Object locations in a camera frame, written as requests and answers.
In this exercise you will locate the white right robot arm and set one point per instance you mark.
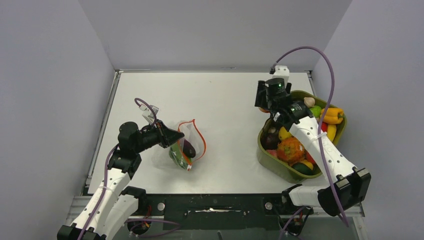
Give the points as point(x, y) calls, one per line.
point(347, 184)

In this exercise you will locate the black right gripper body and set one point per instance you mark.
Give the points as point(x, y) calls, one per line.
point(262, 100)

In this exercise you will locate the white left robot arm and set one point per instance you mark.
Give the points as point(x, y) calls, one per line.
point(115, 200)

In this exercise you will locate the purple eggplant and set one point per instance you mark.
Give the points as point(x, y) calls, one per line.
point(188, 150)

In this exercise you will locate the clear orange zip bag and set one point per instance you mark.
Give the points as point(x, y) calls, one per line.
point(192, 134)

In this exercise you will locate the olive green plastic bin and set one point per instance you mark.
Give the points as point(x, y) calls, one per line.
point(270, 136)

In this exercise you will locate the green leaf vegetable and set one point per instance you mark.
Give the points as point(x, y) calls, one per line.
point(179, 158)

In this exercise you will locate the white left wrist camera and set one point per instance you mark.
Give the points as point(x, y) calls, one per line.
point(147, 113)

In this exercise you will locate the dark green avocado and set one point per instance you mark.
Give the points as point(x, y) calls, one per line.
point(305, 168)

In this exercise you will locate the orange bumpy fruit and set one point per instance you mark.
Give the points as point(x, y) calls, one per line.
point(290, 151)

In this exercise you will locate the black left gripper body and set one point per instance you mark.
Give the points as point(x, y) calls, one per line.
point(156, 135)

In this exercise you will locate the orange yellow bell pepper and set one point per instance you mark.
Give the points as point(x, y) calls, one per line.
point(333, 115)

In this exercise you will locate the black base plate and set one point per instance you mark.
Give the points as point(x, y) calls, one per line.
point(218, 211)

